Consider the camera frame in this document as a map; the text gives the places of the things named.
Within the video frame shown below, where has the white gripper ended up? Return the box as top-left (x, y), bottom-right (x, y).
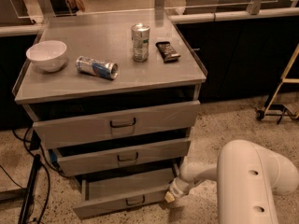
top-left (164, 177), bottom-right (202, 203)

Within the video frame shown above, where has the grey bottom drawer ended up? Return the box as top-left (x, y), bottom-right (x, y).
top-left (72, 161), bottom-right (178, 219)

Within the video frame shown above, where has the grey drawer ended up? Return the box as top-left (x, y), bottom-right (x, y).
top-left (58, 138), bottom-right (191, 176)
top-left (72, 161), bottom-right (178, 219)
top-left (34, 101), bottom-right (200, 149)

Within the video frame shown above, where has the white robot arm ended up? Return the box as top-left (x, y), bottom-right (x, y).
top-left (164, 140), bottom-right (299, 224)

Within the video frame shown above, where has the grey top drawer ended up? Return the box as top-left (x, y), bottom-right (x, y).
top-left (34, 101), bottom-right (200, 149)

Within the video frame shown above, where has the grey middle drawer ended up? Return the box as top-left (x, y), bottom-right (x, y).
top-left (58, 138), bottom-right (191, 176)

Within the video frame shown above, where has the grey metal drawer cabinet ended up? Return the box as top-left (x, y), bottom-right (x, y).
top-left (12, 8), bottom-right (208, 179)

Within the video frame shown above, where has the blue silver lying can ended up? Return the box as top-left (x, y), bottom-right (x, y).
top-left (76, 56), bottom-right (119, 80)

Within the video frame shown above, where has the dark chocolate bar wrapper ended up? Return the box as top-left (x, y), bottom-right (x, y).
top-left (155, 41), bottom-right (180, 63)

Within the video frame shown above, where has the black stand leg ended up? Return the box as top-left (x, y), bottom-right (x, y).
top-left (18, 154), bottom-right (41, 224)

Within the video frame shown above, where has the silver green upright can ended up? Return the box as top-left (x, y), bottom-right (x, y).
top-left (131, 23), bottom-right (150, 62)

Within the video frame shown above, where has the white ceramic bowl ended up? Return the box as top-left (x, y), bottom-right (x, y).
top-left (26, 40), bottom-right (67, 72)

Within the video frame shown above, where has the yellow wheeled cart frame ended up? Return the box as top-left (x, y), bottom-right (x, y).
top-left (255, 44), bottom-right (299, 124)

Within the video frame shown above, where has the black floor cable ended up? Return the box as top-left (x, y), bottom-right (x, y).
top-left (0, 126), bottom-right (68, 224)

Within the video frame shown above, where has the white horizontal rail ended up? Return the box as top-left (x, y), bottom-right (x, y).
top-left (169, 7), bottom-right (299, 24)

